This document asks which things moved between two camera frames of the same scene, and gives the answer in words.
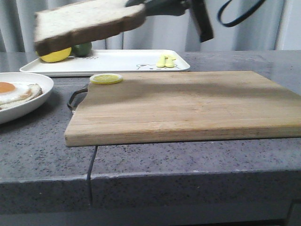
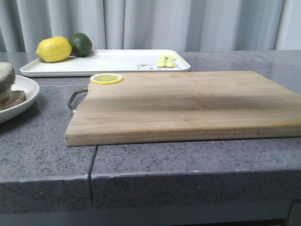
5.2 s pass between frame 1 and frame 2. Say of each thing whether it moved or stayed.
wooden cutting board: stayed
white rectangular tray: stayed
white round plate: moved
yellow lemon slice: stayed
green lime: stayed
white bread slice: moved
